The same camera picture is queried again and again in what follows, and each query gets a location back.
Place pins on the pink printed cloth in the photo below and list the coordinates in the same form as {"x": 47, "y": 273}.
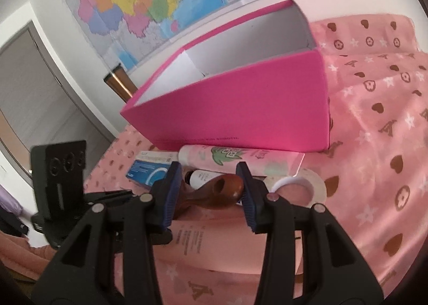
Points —
{"x": 367, "y": 124}

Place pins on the blue and white medicine box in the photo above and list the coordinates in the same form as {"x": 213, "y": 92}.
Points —
{"x": 147, "y": 169}

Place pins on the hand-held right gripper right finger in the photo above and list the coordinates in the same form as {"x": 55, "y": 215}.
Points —
{"x": 248, "y": 198}

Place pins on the pink cardboard box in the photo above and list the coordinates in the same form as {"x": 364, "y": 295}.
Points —
{"x": 250, "y": 101}

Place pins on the pink aloe cream tube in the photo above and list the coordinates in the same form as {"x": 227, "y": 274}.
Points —
{"x": 227, "y": 156}

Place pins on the small white bottle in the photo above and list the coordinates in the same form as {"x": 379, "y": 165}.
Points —
{"x": 200, "y": 178}

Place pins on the copper tumbler with black lid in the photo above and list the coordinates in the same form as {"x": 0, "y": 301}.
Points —
{"x": 122, "y": 86}

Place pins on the person's left forearm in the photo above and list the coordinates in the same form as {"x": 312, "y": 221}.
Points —
{"x": 20, "y": 255}

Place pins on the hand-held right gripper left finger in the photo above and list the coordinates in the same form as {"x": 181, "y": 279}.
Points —
{"x": 169, "y": 198}

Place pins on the white tape roll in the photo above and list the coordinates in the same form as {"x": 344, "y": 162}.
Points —
{"x": 317, "y": 188}

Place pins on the brown wooden comb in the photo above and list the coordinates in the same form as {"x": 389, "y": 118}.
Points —
{"x": 227, "y": 191}

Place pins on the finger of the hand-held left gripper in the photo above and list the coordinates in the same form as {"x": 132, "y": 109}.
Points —
{"x": 110, "y": 196}
{"x": 162, "y": 238}

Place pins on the grey wardrobe door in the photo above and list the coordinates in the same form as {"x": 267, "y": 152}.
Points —
{"x": 33, "y": 91}

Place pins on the purple cloth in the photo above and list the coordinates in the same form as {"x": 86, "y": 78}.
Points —
{"x": 10, "y": 199}

